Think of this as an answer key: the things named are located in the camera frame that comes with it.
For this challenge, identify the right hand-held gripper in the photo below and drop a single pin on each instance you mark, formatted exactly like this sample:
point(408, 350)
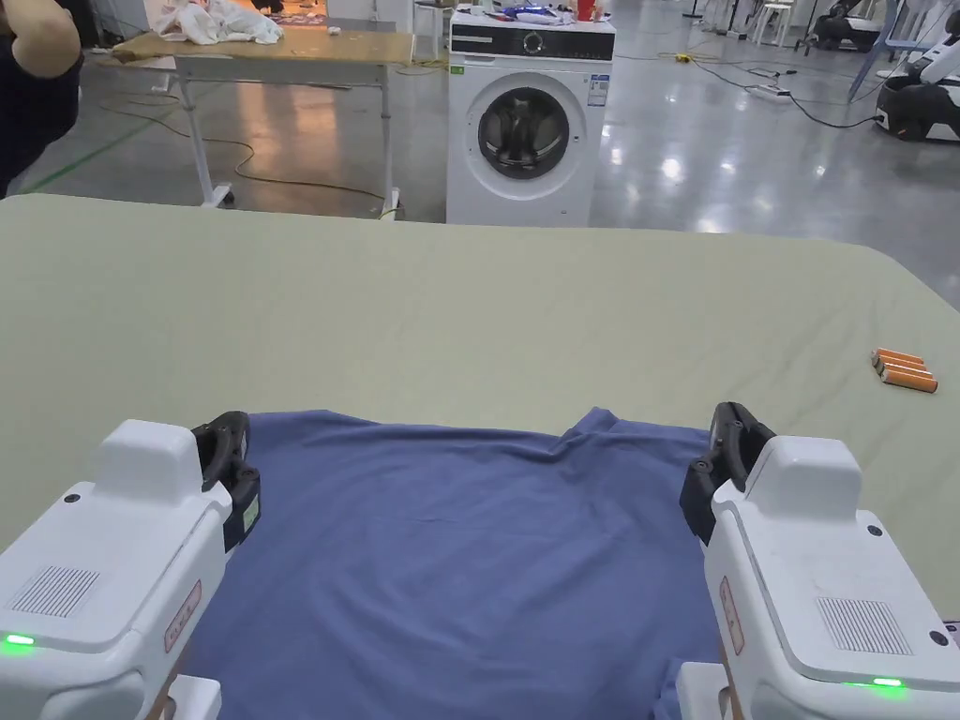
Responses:
point(810, 585)

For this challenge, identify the orange battery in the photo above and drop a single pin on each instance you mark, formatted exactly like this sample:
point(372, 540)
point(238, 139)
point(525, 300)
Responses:
point(913, 381)
point(900, 357)
point(906, 369)

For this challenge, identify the bed with pale green sheet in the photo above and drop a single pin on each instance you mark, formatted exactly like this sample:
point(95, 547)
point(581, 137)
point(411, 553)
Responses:
point(450, 322)

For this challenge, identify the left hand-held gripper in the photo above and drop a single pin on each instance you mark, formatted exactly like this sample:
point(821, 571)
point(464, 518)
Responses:
point(112, 570)

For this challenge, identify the white washing machine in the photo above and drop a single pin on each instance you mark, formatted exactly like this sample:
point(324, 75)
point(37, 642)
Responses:
point(525, 112)

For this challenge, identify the blue shirt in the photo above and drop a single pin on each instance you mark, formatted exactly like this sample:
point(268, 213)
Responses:
point(465, 570)

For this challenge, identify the white power strip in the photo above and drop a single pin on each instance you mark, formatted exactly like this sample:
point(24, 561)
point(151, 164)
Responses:
point(771, 91)

